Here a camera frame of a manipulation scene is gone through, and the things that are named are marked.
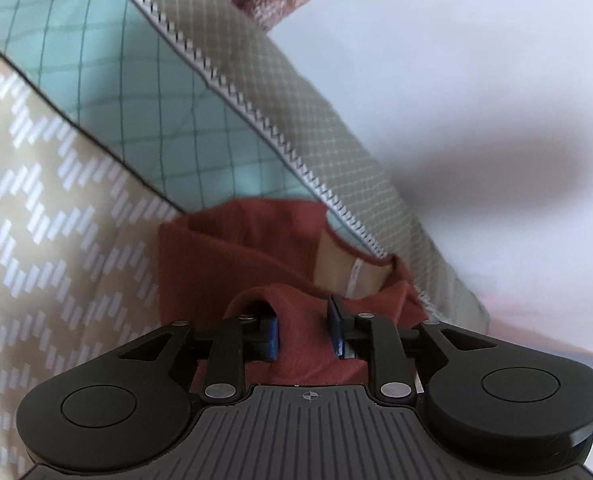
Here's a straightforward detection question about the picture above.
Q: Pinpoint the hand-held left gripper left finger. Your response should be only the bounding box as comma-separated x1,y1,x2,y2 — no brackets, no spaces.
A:
119,299,281,405

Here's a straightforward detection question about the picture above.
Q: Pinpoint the teal and grey zippered pouch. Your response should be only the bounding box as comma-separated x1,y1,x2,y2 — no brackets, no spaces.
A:
0,0,492,480

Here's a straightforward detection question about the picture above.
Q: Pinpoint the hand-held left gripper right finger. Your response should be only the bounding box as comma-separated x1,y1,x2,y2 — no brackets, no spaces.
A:
327,294,495,406

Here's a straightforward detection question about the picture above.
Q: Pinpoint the red knit sweater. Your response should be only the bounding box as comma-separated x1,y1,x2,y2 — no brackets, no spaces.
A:
157,199,439,388

